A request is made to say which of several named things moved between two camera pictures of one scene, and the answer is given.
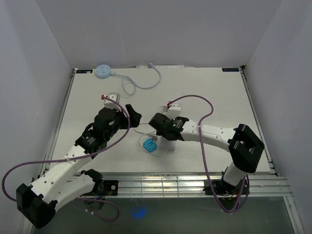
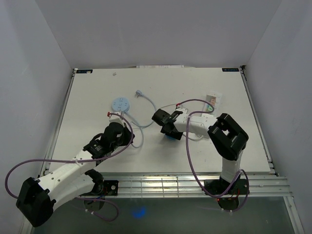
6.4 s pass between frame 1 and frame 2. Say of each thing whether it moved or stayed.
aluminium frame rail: stayed
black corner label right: stayed
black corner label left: stayed
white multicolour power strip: moved
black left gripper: moved
